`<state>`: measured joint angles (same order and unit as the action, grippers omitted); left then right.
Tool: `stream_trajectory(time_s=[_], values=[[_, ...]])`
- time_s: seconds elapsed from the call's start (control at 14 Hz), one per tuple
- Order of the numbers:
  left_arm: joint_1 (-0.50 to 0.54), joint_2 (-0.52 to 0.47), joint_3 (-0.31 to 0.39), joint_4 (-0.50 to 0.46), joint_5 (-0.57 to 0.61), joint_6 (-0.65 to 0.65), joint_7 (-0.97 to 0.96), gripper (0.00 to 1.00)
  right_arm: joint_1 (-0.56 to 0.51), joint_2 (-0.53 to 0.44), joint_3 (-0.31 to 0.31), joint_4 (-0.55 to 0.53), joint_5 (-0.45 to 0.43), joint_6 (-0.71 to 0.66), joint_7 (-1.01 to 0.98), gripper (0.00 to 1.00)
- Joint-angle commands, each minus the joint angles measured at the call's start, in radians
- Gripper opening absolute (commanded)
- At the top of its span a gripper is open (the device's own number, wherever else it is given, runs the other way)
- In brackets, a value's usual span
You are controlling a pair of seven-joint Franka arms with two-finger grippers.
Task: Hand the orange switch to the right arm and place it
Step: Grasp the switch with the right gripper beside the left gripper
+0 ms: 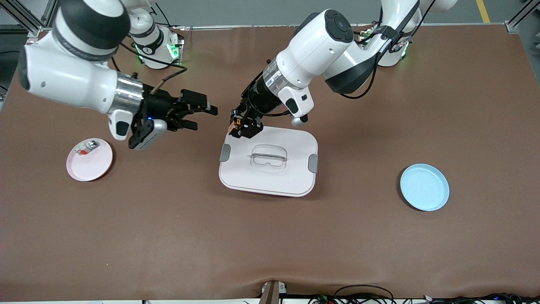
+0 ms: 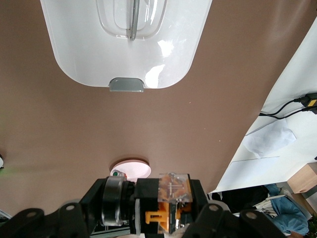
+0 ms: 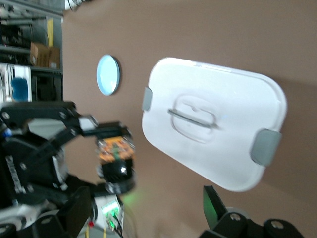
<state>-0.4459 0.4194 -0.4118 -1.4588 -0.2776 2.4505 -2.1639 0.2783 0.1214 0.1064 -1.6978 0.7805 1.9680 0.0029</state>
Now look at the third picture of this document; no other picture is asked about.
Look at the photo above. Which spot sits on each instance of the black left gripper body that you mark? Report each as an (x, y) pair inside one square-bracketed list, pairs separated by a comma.
[(29, 161)]

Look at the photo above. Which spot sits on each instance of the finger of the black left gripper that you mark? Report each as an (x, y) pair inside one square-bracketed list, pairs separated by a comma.
[(116, 188), (106, 129)]

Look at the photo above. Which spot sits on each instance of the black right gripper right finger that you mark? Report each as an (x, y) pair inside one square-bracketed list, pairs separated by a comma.
[(223, 223)]

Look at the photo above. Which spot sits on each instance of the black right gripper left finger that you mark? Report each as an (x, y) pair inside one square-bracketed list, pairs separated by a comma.
[(74, 210)]

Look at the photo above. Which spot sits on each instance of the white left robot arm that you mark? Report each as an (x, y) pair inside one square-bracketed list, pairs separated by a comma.
[(111, 204)]

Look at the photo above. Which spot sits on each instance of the light blue round plate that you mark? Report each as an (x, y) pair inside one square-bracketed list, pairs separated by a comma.
[(108, 74)]

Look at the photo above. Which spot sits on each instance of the blue plastic object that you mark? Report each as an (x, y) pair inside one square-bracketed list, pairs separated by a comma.
[(21, 88)]

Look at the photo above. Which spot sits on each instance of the brown cardboard box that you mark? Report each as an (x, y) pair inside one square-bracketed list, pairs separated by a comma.
[(39, 54), (54, 58)]

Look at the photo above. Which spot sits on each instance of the white lidded storage box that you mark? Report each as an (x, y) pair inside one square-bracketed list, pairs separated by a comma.
[(223, 99)]

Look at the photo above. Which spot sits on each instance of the grey metal storage shelf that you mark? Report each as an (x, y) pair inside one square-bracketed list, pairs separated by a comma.
[(22, 24)]

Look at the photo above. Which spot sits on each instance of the brown table mat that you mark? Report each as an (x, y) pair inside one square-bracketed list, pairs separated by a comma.
[(198, 29)]

